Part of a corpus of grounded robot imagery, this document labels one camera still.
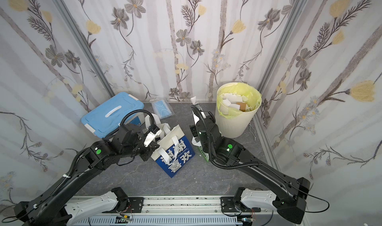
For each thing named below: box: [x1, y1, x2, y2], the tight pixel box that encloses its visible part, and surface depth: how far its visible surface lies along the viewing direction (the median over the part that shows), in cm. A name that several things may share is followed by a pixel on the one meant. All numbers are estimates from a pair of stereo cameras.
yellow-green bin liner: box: [216, 82, 263, 119], surface depth 93 cm
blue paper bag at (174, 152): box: [150, 124, 196, 179], surface depth 76 cm
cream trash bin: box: [214, 82, 263, 139], surface depth 93 cm
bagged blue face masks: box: [149, 97, 176, 120], surface depth 121 cm
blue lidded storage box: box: [80, 92, 145, 139], surface depth 92 cm
